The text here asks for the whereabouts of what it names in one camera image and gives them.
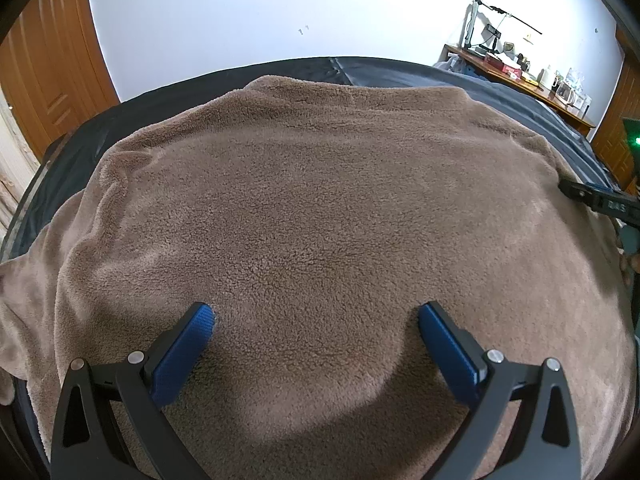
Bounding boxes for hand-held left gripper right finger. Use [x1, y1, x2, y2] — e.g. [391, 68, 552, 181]
[417, 301, 583, 480]

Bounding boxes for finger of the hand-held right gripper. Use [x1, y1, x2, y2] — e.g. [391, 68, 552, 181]
[557, 177, 640, 221]

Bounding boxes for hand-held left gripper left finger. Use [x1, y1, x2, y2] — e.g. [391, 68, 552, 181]
[50, 301, 217, 480]

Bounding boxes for brown fleece garment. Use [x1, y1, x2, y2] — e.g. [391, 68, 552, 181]
[0, 74, 638, 480]

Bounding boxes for person's right hand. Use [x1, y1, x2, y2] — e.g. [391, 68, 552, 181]
[619, 225, 640, 281]

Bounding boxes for wooden wardrobe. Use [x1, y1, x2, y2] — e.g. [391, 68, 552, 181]
[590, 27, 640, 176]

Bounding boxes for wooden desk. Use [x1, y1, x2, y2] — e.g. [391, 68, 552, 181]
[440, 44, 598, 136]

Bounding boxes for red box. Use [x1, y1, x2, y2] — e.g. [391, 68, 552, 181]
[484, 55, 523, 80]

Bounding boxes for black desk lamp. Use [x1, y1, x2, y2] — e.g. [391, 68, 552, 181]
[465, 0, 544, 56]

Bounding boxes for blue cloth pile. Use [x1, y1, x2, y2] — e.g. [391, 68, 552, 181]
[432, 54, 482, 79]

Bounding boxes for dark grey bed sheet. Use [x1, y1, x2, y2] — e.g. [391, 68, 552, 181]
[0, 56, 626, 480]

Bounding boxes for wooden door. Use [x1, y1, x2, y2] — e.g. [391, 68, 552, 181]
[0, 0, 121, 161]

